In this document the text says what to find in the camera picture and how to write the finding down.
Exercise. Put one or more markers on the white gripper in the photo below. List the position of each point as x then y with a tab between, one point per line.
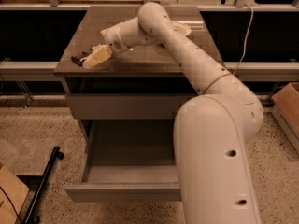
112	38

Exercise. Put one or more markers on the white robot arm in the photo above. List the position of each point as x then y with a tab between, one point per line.
210	130

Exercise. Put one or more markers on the grey middle drawer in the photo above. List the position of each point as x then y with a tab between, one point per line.
129	98

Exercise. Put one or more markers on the grey drawer cabinet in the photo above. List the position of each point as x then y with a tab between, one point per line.
152	60

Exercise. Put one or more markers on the grey open bottom drawer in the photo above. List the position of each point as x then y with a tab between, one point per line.
128	161

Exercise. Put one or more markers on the white bowl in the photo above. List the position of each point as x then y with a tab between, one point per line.
183	28

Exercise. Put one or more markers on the cardboard box left corner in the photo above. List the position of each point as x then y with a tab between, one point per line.
13	193

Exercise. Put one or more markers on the black metal stand bar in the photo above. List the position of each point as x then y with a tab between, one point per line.
30	217

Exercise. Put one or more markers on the cardboard box right side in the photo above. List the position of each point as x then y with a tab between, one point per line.
286	111

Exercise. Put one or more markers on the grey metal rail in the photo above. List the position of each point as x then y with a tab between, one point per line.
247	71

